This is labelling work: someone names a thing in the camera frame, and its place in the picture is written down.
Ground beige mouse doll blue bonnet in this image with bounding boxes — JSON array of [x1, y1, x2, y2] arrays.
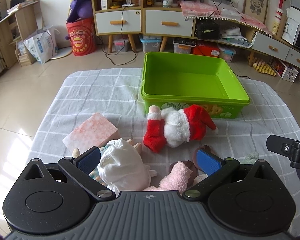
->
[[71, 138, 158, 197]]

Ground pink white sponge block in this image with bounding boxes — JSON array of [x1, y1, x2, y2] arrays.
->
[[62, 113, 121, 153]]

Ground pink fluffy plush toy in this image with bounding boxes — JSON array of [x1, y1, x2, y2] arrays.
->
[[143, 161, 192, 194]]

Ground red white Santa plush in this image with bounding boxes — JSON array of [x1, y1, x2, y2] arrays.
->
[[143, 105, 217, 153]]

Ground plain brown powder puff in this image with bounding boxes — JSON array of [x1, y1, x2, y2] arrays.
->
[[192, 145, 220, 176]]

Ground grey checked tablecloth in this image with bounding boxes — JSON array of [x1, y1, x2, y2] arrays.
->
[[0, 67, 300, 237]]

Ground green plastic storage bin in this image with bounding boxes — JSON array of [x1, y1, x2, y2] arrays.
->
[[140, 52, 250, 119]]

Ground black microwave oven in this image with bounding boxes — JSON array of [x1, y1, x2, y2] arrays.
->
[[282, 5, 300, 49]]

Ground white paper shopping bag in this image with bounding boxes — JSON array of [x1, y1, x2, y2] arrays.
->
[[23, 25, 60, 64]]

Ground red printed fabric bucket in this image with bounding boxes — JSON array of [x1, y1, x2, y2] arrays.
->
[[66, 18, 96, 56]]

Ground low wooden tv console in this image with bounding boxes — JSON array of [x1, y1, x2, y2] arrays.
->
[[192, 17, 300, 69]]

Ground framed cartoon girl picture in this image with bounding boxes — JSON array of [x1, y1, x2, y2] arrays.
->
[[243, 0, 269, 23]]

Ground purple plush toy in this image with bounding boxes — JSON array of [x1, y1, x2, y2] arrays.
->
[[66, 0, 93, 23]]

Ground pink table runner cloth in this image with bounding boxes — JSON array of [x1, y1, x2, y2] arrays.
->
[[179, 1, 272, 37]]

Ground wooden cabinet white drawers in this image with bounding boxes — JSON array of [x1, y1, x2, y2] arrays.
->
[[91, 0, 195, 53]]

